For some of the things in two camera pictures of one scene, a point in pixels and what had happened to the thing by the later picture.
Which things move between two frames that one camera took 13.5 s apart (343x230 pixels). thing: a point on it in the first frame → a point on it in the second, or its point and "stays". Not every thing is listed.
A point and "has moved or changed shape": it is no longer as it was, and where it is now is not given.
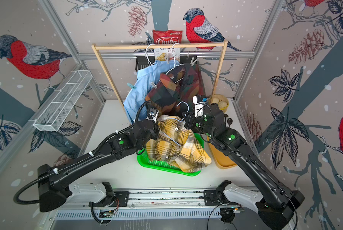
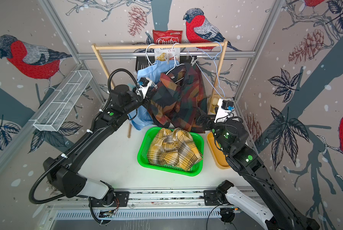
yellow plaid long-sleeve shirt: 177,144 has moved or changed shape
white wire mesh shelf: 51,116 stays
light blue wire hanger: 177,120 → 191,49
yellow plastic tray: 222,161 stays
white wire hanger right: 174,60 stays
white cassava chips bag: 161,54 stays
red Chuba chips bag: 166,37 stays
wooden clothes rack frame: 139,45 stays
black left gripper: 156,131 → 147,98
